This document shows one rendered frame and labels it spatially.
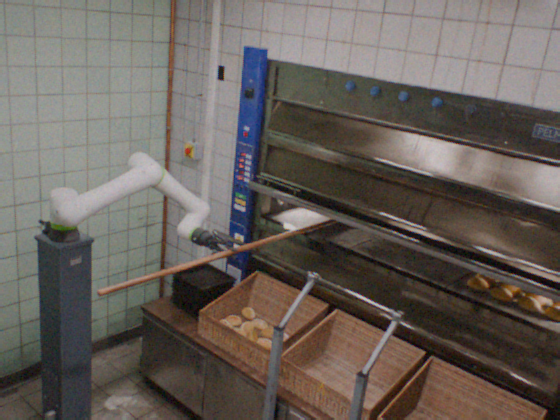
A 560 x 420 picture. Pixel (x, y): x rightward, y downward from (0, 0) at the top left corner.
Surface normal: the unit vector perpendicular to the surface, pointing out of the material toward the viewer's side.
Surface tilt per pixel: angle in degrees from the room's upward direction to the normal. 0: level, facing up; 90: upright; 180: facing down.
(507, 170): 70
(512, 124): 92
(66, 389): 90
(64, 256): 90
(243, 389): 90
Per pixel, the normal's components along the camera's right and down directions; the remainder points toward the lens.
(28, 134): 0.73, 0.30
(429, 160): -0.60, -0.14
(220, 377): -0.67, 0.19
